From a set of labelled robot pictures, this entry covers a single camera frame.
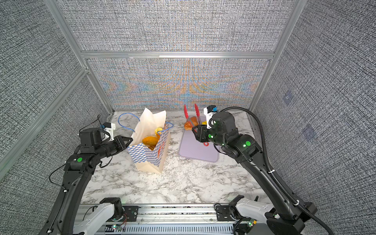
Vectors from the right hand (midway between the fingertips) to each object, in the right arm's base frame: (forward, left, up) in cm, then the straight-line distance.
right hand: (197, 125), depth 64 cm
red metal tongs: (-9, -3, -1) cm, 9 cm away
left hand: (-1, +30, -9) cm, 31 cm away
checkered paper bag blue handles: (-5, +28, -22) cm, 36 cm away
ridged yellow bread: (+15, +23, -23) cm, 36 cm away
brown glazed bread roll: (+26, +4, -33) cm, 42 cm away
